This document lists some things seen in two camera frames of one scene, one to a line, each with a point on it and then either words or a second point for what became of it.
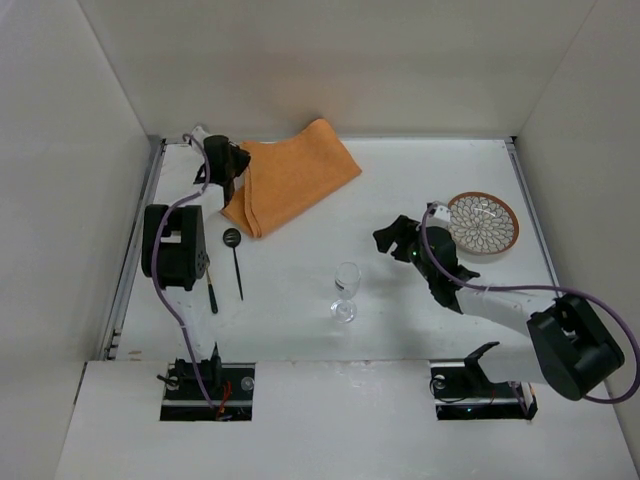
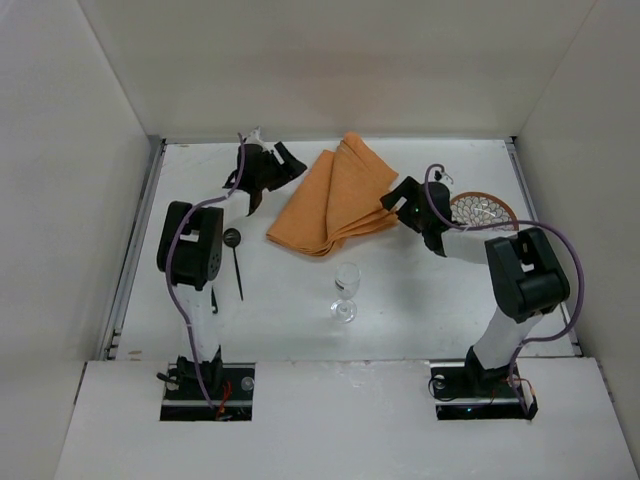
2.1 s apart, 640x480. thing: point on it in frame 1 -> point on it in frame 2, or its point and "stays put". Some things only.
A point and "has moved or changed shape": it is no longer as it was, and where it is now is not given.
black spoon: x=232 y=238 stays put
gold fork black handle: x=212 y=297 stays put
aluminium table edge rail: x=114 y=339 stays put
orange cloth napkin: x=287 y=176 has moved or changed shape
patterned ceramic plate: x=483 y=223 stays put
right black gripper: x=400 y=239 -> x=405 y=198
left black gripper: x=232 y=167 -> x=275 y=167
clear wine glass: x=347 y=277 stays put
